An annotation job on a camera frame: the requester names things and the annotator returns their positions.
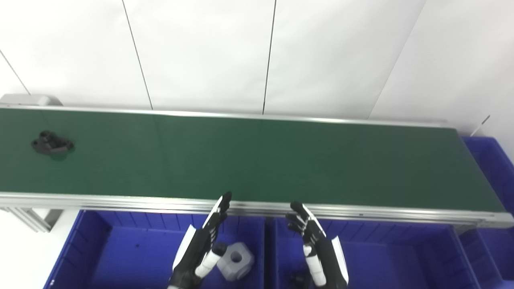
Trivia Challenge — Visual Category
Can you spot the green conveyor belt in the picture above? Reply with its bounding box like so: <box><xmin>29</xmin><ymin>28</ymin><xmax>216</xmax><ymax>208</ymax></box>
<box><xmin>0</xmin><ymin>105</ymin><xmax>514</xmax><ymax>229</ymax></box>

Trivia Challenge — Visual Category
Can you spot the grey hexagonal nut part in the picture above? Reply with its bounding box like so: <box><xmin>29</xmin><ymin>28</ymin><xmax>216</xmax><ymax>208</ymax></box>
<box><xmin>217</xmin><ymin>242</ymin><xmax>255</xmax><ymax>281</ymax></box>

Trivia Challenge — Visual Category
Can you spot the aluminium conveyor leg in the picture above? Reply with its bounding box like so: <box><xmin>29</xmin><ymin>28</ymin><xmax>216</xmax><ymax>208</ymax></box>
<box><xmin>8</xmin><ymin>207</ymin><xmax>63</xmax><ymax>233</ymax></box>

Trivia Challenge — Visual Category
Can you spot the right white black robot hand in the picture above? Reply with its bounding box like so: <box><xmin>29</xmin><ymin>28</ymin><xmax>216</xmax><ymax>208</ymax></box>
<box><xmin>285</xmin><ymin>201</ymin><xmax>349</xmax><ymax>289</ymax></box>

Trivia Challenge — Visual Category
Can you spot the blue plastic bin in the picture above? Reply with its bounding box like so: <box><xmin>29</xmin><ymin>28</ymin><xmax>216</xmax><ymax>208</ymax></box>
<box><xmin>43</xmin><ymin>210</ymin><xmax>267</xmax><ymax>289</ymax></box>
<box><xmin>265</xmin><ymin>217</ymin><xmax>504</xmax><ymax>289</ymax></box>
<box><xmin>458</xmin><ymin>136</ymin><xmax>514</xmax><ymax>289</ymax></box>

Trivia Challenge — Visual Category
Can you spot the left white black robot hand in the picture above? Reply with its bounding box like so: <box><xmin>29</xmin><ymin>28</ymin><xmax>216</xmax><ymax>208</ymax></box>
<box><xmin>168</xmin><ymin>191</ymin><xmax>233</xmax><ymax>289</ymax></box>

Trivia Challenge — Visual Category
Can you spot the grey conveyor motor housing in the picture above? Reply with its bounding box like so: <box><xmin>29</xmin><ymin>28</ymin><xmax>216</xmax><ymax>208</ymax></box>
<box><xmin>0</xmin><ymin>94</ymin><xmax>63</xmax><ymax>107</ymax></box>

